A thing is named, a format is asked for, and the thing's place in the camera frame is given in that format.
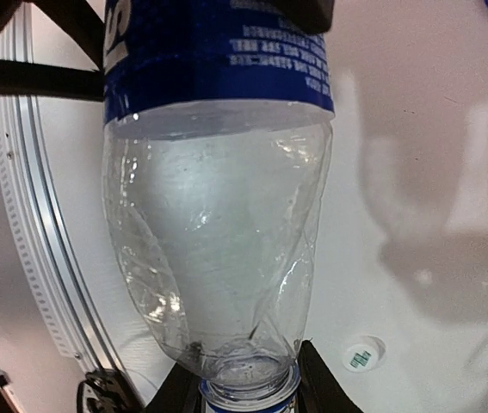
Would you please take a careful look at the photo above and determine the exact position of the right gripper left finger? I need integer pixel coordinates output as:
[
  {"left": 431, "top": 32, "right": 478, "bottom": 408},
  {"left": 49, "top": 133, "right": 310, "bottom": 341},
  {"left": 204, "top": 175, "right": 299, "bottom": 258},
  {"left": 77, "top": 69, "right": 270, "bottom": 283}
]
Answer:
[{"left": 144, "top": 365, "right": 203, "bottom": 413}]

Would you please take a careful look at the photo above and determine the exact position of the white bottle cap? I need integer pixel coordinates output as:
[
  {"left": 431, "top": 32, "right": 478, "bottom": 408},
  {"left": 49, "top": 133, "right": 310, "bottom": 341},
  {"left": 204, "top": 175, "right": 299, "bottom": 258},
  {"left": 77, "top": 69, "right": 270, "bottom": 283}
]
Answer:
[{"left": 342, "top": 343, "right": 380, "bottom": 373}]

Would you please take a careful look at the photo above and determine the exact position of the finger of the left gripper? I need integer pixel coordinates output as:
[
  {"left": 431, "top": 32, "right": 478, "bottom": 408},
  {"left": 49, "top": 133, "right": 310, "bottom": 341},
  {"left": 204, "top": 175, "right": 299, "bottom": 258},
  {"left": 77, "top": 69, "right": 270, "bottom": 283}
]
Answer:
[
  {"left": 269, "top": 0, "right": 336, "bottom": 34},
  {"left": 0, "top": 0, "right": 105, "bottom": 102}
]

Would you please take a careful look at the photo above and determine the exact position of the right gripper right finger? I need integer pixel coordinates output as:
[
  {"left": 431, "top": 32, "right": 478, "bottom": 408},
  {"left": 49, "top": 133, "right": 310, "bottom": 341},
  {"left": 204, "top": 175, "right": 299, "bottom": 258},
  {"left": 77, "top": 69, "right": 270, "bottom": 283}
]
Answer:
[{"left": 296, "top": 340, "right": 362, "bottom": 413}]

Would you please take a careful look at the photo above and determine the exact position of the clear pepsi bottle blue label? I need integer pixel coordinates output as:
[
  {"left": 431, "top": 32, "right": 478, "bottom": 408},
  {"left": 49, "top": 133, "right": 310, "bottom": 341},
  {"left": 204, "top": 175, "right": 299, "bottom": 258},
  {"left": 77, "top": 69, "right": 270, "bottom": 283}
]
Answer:
[{"left": 103, "top": 1, "right": 334, "bottom": 412}]

